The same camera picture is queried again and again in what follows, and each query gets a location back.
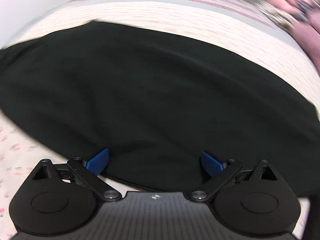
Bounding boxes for black pants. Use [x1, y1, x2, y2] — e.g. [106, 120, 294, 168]
[1, 22, 319, 197]

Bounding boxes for cherry print bed sheet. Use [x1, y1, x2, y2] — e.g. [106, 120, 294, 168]
[0, 0, 320, 240]

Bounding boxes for pink folded clothes pile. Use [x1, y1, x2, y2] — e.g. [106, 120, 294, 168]
[255, 0, 319, 68]

